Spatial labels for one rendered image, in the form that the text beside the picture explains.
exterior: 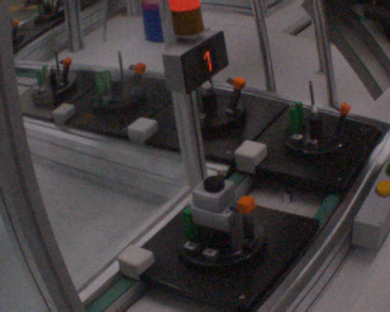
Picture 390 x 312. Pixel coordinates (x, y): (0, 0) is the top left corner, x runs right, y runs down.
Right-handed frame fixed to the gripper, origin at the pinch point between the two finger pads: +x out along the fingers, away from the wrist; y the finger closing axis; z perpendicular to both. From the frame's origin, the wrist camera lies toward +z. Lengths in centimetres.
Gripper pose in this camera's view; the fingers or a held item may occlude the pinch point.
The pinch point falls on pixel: (388, 28)
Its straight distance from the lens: 120.8
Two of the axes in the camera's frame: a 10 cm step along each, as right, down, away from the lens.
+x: 1.3, 8.5, 5.2
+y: -5.5, 4.9, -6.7
